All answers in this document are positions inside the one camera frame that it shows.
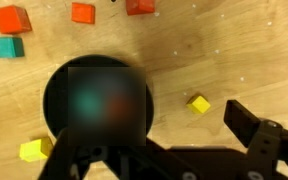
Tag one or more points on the black bowl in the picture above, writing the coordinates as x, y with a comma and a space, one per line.
55, 100

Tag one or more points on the large red wooden block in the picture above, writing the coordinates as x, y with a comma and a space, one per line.
140, 6

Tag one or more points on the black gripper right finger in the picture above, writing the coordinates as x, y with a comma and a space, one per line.
240, 121

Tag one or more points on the small yellow wooden block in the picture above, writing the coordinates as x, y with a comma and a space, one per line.
198, 105

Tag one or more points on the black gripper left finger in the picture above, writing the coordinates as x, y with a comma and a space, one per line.
84, 160

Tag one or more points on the small orange wooden block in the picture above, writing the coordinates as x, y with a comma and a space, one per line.
83, 13

